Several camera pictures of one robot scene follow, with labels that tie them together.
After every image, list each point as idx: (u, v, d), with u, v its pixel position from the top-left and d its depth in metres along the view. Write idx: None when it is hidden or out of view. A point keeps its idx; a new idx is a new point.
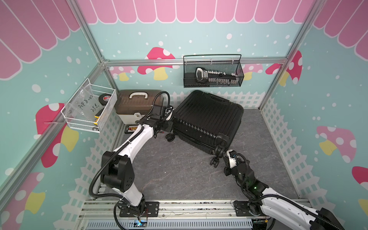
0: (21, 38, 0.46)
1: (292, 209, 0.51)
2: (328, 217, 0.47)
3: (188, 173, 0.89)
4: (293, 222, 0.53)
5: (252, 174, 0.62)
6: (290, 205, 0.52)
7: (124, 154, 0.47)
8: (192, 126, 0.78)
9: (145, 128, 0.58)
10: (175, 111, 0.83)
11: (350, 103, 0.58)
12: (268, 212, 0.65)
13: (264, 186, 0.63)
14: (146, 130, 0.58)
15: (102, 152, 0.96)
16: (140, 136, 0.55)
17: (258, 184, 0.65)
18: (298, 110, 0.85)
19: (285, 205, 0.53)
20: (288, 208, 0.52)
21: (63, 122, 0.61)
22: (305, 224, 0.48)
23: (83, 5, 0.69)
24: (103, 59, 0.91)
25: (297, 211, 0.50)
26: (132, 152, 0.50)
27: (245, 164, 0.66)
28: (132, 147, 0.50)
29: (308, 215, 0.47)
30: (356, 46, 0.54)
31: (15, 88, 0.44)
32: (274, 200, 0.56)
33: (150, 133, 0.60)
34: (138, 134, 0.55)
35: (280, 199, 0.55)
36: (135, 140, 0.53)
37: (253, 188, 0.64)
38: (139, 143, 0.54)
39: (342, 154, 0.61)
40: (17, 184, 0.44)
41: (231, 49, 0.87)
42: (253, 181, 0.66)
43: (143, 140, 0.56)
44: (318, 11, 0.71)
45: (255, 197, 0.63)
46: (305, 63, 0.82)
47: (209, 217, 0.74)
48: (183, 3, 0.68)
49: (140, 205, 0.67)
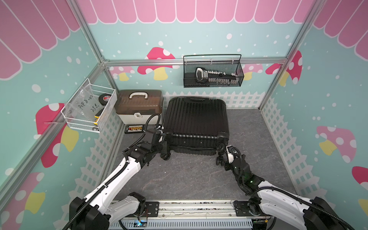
0: (21, 38, 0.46)
1: (286, 199, 0.51)
2: (323, 205, 0.44)
3: (188, 173, 0.89)
4: (289, 215, 0.53)
5: (247, 168, 0.63)
6: (285, 196, 0.52)
7: (96, 203, 0.40)
8: (190, 136, 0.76)
9: (129, 165, 0.50)
10: (167, 125, 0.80)
11: (350, 103, 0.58)
12: (267, 210, 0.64)
13: (260, 179, 0.63)
14: (129, 168, 0.50)
15: (102, 152, 0.96)
16: (120, 176, 0.47)
17: (254, 178, 0.65)
18: (298, 110, 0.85)
19: (280, 196, 0.53)
20: (282, 198, 0.52)
21: (63, 122, 0.61)
22: (298, 213, 0.48)
23: (83, 5, 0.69)
24: (103, 59, 0.91)
25: (292, 201, 0.49)
26: (108, 198, 0.43)
27: (239, 158, 0.67)
28: (106, 193, 0.43)
29: (302, 204, 0.47)
30: (356, 46, 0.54)
31: (15, 88, 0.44)
32: (269, 191, 0.57)
33: (133, 171, 0.51)
34: (120, 172, 0.48)
35: (274, 191, 0.55)
36: (113, 183, 0.45)
37: (249, 182, 0.64)
38: (117, 186, 0.46)
39: (342, 155, 0.61)
40: (17, 184, 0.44)
41: (231, 49, 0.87)
42: (249, 175, 0.67)
43: (123, 180, 0.48)
44: (318, 11, 0.71)
45: (251, 190, 0.63)
46: (305, 63, 0.83)
47: (209, 217, 0.74)
48: (183, 3, 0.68)
49: (140, 205, 0.67)
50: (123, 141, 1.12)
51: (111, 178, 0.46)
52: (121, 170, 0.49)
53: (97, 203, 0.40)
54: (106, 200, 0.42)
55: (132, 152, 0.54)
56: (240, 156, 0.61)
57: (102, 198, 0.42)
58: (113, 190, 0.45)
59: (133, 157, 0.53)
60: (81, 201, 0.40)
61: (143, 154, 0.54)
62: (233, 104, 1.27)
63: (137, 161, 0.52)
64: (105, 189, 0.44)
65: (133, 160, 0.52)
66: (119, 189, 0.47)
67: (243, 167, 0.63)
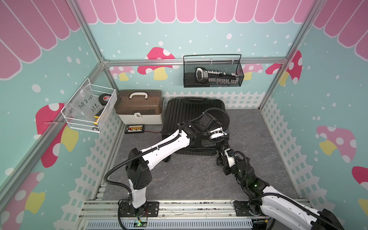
0: (22, 38, 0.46)
1: (293, 208, 0.50)
2: (330, 218, 0.44)
3: (188, 174, 0.89)
4: (293, 221, 0.53)
5: (252, 171, 0.62)
6: (291, 204, 0.51)
7: (147, 159, 0.46)
8: None
9: (181, 137, 0.53)
10: (167, 129, 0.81)
11: (350, 103, 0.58)
12: (267, 212, 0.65)
13: (264, 184, 0.62)
14: (179, 140, 0.52)
15: (102, 152, 0.96)
16: (172, 144, 0.51)
17: (258, 182, 0.64)
18: (298, 110, 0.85)
19: (286, 205, 0.52)
20: (289, 207, 0.51)
21: (63, 122, 0.61)
22: (305, 224, 0.47)
23: (83, 5, 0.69)
24: (103, 59, 0.91)
25: (298, 211, 0.49)
26: (155, 159, 0.48)
27: (244, 160, 0.66)
28: (156, 154, 0.48)
29: (310, 215, 0.47)
30: (356, 46, 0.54)
31: (15, 89, 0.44)
32: (274, 198, 0.56)
33: (182, 145, 0.55)
34: (172, 141, 0.52)
35: (281, 198, 0.55)
36: (165, 148, 0.50)
37: (253, 186, 0.63)
38: (166, 153, 0.51)
39: (342, 155, 0.61)
40: (17, 184, 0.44)
41: (231, 49, 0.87)
42: (253, 178, 0.66)
43: (173, 149, 0.53)
44: (318, 11, 0.71)
45: (255, 194, 0.62)
46: (305, 63, 0.82)
47: (209, 217, 0.74)
48: (183, 3, 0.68)
49: (138, 209, 0.65)
50: (123, 141, 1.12)
51: (164, 143, 0.51)
52: (172, 140, 0.52)
53: (147, 159, 0.46)
54: (155, 160, 0.48)
55: (185, 127, 0.56)
56: (245, 159, 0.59)
57: (153, 157, 0.47)
58: (163, 155, 0.51)
59: (185, 132, 0.55)
60: (137, 152, 0.47)
61: (195, 132, 0.55)
62: (233, 104, 1.27)
63: (189, 137, 0.54)
64: (157, 150, 0.49)
65: (184, 134, 0.54)
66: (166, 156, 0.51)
67: (247, 170, 0.62)
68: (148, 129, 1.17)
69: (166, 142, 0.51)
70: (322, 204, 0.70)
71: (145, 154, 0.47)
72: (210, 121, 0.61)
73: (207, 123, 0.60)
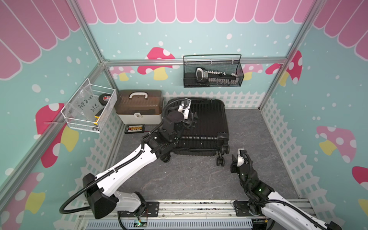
0: (21, 38, 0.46)
1: (300, 218, 0.50)
2: None
3: (188, 173, 0.89)
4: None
5: (256, 175, 0.61)
6: (298, 214, 0.51)
7: (102, 186, 0.40)
8: (190, 138, 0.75)
9: (143, 154, 0.46)
10: None
11: (350, 103, 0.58)
12: (268, 213, 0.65)
13: (269, 189, 0.61)
14: (143, 158, 0.46)
15: (102, 152, 0.96)
16: (133, 163, 0.45)
17: (262, 186, 0.63)
18: (298, 110, 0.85)
19: (293, 214, 0.52)
20: (295, 217, 0.51)
21: (63, 122, 0.61)
22: None
23: (84, 5, 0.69)
24: (103, 59, 0.91)
25: (305, 222, 0.49)
26: (114, 184, 0.42)
27: (248, 164, 0.65)
28: (113, 178, 0.42)
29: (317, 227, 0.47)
30: (356, 46, 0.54)
31: (15, 89, 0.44)
32: (280, 206, 0.55)
33: (147, 161, 0.48)
34: (133, 160, 0.45)
35: (287, 206, 0.54)
36: (124, 170, 0.43)
37: (257, 190, 0.62)
38: (126, 173, 0.44)
39: (342, 155, 0.61)
40: (17, 184, 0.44)
41: (231, 49, 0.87)
42: (257, 182, 0.65)
43: (136, 167, 0.46)
44: (318, 12, 0.71)
45: (258, 199, 0.61)
46: (305, 63, 0.83)
47: (209, 217, 0.74)
48: (183, 3, 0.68)
49: (138, 208, 0.66)
50: (123, 141, 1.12)
51: (122, 164, 0.44)
52: (134, 158, 0.45)
53: (103, 187, 0.40)
54: (112, 185, 0.41)
55: (150, 140, 0.49)
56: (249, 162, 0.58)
57: (109, 182, 0.41)
58: (122, 177, 0.44)
59: (150, 145, 0.48)
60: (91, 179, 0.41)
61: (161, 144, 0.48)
62: (233, 104, 1.27)
63: (154, 151, 0.47)
64: (115, 173, 0.42)
65: (148, 149, 0.47)
66: (129, 177, 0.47)
67: (251, 174, 0.61)
68: (148, 129, 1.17)
69: (127, 160, 0.45)
70: (321, 204, 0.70)
71: (99, 181, 0.41)
72: (172, 126, 0.49)
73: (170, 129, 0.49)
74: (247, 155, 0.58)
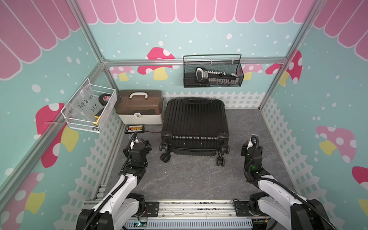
0: (21, 38, 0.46)
1: (281, 192, 0.51)
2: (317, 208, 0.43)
3: (188, 174, 0.89)
4: (282, 211, 0.54)
5: (259, 159, 0.63)
6: (282, 189, 0.52)
7: (106, 210, 0.43)
8: (190, 138, 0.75)
9: (129, 178, 0.57)
10: (165, 130, 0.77)
11: (350, 103, 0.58)
12: (264, 208, 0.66)
13: (265, 173, 0.64)
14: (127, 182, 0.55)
15: (102, 152, 0.96)
16: (122, 188, 0.52)
17: (260, 170, 0.66)
18: (298, 110, 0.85)
19: (277, 189, 0.53)
20: (278, 190, 0.53)
21: (63, 123, 0.62)
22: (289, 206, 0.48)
23: (84, 5, 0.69)
24: (103, 59, 0.91)
25: (286, 195, 0.49)
26: (114, 206, 0.46)
27: (256, 148, 0.67)
28: (113, 201, 0.47)
29: (295, 200, 0.46)
30: (356, 46, 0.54)
31: (15, 89, 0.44)
32: (269, 183, 0.57)
33: (132, 185, 0.57)
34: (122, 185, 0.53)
35: (274, 183, 0.56)
36: (118, 194, 0.49)
37: (255, 172, 0.65)
38: (121, 196, 0.50)
39: (342, 155, 0.61)
40: (17, 184, 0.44)
41: (231, 49, 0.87)
42: (258, 166, 0.68)
43: (126, 191, 0.54)
44: (318, 11, 0.71)
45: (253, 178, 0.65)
46: (305, 63, 0.83)
47: (209, 217, 0.74)
48: (183, 3, 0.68)
49: (140, 203, 0.67)
50: (123, 142, 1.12)
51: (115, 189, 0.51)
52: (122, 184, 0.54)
53: (107, 209, 0.44)
54: (113, 207, 0.45)
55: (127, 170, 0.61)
56: (256, 147, 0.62)
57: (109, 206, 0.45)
58: (119, 201, 0.49)
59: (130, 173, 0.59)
60: (89, 212, 0.42)
61: (138, 170, 0.61)
62: (233, 104, 1.27)
63: (135, 176, 0.59)
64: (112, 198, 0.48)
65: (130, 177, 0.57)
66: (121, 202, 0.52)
67: (255, 156, 0.64)
68: (148, 129, 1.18)
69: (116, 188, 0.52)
70: None
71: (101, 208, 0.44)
72: (140, 154, 0.64)
73: (139, 158, 0.64)
74: (257, 138, 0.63)
